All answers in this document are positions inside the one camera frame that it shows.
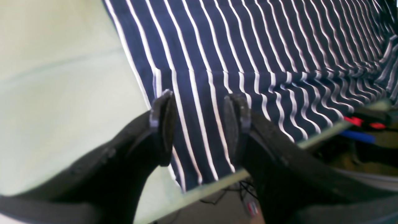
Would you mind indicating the navy white striped T-shirt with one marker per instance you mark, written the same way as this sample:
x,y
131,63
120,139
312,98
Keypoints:
x,y
302,64

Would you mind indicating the green table cloth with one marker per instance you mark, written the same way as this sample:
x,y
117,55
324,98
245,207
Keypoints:
x,y
67,87

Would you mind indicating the aluminium table frame rail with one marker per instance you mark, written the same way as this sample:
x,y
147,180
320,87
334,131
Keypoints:
x,y
375,180

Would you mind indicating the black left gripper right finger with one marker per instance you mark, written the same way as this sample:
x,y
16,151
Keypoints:
x,y
292,186

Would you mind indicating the blue orange black clamp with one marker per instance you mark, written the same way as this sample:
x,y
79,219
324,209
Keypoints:
x,y
366,120

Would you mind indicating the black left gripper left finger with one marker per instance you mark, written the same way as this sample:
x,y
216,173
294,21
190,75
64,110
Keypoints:
x,y
104,186

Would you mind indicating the red white name sticker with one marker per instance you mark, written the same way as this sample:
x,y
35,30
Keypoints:
x,y
252,208

